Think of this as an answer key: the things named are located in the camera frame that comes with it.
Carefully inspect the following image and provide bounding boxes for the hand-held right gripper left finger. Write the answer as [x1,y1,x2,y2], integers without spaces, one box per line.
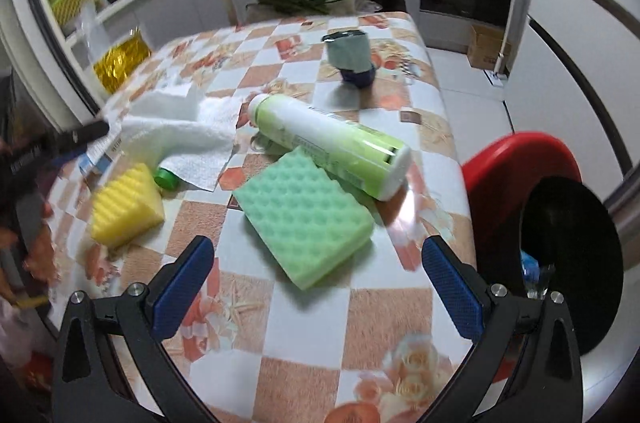
[52,235,221,423]

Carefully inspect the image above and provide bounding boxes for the white refrigerator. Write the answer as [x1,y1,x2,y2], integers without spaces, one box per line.
[505,0,640,209]

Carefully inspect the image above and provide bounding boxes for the black trash bin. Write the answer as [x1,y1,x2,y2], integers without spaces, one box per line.
[519,176,625,352]

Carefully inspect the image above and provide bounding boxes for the green bottle cap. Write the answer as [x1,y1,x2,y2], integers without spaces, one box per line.
[153,166,180,191]

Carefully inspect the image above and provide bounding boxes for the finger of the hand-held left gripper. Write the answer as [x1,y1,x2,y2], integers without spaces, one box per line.
[40,120,110,155]

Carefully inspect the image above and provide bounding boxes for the white green bottle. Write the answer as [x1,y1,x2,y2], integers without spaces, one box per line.
[247,92,412,203]

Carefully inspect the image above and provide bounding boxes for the person's left hand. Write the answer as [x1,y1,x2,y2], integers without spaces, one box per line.
[0,202,57,304]

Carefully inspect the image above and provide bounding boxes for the small yellow sponge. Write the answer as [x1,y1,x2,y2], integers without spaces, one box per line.
[90,163,166,249]

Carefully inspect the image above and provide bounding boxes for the grey green cup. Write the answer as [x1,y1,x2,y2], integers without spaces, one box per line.
[322,30,377,89]

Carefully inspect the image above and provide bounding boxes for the gold foil packet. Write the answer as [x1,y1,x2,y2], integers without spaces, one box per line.
[93,34,153,94]

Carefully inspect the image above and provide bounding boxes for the white paper towel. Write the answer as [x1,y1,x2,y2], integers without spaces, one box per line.
[121,82,242,193]

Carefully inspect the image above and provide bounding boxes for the red plastic stool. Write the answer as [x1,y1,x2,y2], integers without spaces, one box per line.
[460,131,584,291]

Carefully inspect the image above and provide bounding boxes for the white mop pole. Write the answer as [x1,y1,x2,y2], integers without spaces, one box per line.
[494,0,532,78]

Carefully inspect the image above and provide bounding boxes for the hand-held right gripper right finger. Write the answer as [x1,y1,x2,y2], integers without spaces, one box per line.
[421,235,585,423]

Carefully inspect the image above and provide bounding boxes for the cardboard box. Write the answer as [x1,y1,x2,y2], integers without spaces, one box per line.
[467,24,512,72]

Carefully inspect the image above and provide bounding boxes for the green sponge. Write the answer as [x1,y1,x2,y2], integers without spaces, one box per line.
[232,146,376,290]

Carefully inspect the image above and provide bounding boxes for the green leafy vegetables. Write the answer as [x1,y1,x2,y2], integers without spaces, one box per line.
[247,0,347,16]

